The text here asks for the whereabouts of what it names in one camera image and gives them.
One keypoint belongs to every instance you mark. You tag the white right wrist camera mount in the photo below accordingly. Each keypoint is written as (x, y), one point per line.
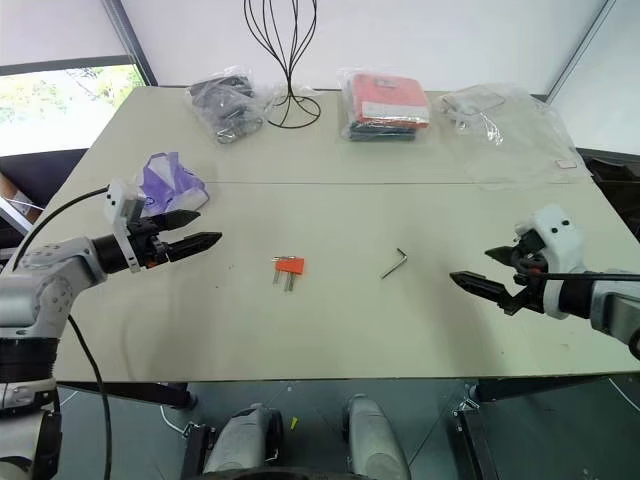
(556, 240)

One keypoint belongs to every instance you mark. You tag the grey robot right leg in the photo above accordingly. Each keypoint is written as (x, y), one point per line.
(375, 437)

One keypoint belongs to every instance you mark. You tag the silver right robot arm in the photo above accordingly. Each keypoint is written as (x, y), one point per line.
(607, 305)

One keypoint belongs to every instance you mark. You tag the grey robot leg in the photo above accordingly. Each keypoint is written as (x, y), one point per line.
(243, 440)
(375, 437)

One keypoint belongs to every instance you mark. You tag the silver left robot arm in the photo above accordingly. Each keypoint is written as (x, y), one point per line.
(47, 285)

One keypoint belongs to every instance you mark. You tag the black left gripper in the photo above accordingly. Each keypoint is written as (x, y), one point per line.
(148, 245)

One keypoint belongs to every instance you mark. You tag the clear empty plastic bag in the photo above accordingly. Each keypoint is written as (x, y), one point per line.
(510, 130)

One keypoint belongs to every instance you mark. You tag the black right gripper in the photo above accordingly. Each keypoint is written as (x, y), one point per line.
(528, 272)

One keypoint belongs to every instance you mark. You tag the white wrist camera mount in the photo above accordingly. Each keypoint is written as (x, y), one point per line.
(122, 207)
(556, 240)

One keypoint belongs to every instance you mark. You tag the orange holder with bits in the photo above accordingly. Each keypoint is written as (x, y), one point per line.
(291, 265)

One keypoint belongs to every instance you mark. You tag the black table leg frame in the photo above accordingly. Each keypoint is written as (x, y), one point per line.
(150, 395)
(530, 395)

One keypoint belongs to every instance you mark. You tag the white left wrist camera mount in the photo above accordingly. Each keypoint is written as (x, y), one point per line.
(122, 207)

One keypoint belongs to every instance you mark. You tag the grey robot left leg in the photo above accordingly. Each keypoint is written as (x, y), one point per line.
(243, 440)

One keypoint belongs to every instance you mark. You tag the black hex key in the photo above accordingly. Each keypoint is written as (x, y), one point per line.
(395, 264)

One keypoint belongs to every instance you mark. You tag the clear bag of black items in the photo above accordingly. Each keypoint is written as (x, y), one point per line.
(225, 105)

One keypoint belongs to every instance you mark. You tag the bagged red and dark packs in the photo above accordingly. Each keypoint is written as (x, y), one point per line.
(385, 107)

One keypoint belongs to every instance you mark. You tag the purple and white plastic bag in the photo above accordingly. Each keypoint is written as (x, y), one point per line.
(172, 187)

